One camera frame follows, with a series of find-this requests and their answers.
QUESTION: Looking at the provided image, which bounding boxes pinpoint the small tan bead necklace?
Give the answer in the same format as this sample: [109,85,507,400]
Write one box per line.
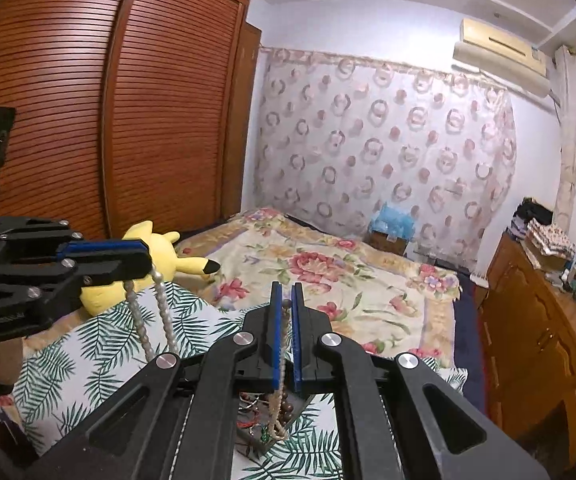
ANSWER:
[267,299,293,443]

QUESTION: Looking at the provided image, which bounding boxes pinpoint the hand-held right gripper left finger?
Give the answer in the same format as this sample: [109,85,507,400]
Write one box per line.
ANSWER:
[33,280,286,480]

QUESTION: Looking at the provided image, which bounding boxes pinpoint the wooden louvered wardrobe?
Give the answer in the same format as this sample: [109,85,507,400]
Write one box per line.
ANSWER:
[0,0,263,243]

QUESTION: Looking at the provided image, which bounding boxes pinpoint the small jewelry pile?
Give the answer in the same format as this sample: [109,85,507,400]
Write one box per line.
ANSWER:
[238,392,281,436]

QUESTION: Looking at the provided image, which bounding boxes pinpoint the floral blanket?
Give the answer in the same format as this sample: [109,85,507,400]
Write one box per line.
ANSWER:
[173,207,463,371]

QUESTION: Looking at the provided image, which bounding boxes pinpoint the yellow plush toy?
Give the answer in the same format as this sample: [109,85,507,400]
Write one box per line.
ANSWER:
[79,221,221,317]

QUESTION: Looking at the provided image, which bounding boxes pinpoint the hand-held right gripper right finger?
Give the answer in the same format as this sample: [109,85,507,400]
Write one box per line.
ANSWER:
[291,281,552,480]

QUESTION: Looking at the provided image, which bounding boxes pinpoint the small wooden box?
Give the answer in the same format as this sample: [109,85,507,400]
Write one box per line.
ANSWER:
[368,230,411,259]

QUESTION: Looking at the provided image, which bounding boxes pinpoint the ring-patterned sheer curtain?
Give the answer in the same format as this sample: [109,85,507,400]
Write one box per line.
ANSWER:
[255,47,518,272]

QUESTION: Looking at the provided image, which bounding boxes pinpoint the stack of dark clothes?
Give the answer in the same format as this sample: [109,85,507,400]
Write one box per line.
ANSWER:
[510,199,554,239]

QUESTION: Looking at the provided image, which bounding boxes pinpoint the folded patterned cloths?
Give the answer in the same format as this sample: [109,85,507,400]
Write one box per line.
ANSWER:
[524,217,576,272]

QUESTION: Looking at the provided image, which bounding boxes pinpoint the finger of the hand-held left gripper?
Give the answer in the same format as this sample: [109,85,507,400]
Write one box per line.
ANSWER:
[0,251,155,301]
[0,216,149,257]

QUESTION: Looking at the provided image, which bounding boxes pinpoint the wooden cabinet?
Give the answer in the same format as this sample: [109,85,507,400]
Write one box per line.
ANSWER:
[478,230,576,471]

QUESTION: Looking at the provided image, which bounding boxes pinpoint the beige air conditioner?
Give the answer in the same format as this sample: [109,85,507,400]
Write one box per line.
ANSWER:
[452,19,554,99]

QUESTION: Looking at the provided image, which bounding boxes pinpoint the leaf-print tablecloth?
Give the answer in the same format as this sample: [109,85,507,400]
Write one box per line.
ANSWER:
[10,282,468,480]

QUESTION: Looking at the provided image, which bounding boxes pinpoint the white pearl necklace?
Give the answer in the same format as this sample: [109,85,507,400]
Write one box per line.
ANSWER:
[124,265,181,363]

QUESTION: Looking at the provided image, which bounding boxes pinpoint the blue plush toy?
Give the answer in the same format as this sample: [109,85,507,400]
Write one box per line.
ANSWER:
[373,202,417,239]

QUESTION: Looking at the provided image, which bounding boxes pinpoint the beige side curtain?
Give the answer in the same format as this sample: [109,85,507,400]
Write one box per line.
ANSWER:
[552,45,576,221]

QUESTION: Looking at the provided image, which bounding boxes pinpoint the navy bed sheet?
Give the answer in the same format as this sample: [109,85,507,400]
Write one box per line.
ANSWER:
[448,267,491,403]

